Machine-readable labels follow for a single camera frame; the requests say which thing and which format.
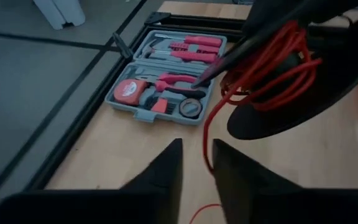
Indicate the steel claw hammer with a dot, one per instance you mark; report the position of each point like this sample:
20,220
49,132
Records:
148,48

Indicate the red tape measure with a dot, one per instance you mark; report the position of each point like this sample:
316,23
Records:
130,91

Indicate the black electrical tape roll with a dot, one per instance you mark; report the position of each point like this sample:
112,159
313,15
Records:
182,108

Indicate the small red plastic box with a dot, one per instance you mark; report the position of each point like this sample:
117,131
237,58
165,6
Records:
159,105

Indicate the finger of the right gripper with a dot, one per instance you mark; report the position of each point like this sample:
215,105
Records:
238,53

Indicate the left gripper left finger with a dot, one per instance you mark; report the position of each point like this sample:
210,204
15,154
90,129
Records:
166,174

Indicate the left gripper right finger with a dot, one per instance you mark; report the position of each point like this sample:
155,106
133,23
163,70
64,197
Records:
238,177

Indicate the red bit holder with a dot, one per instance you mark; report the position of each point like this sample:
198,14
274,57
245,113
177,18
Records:
197,48

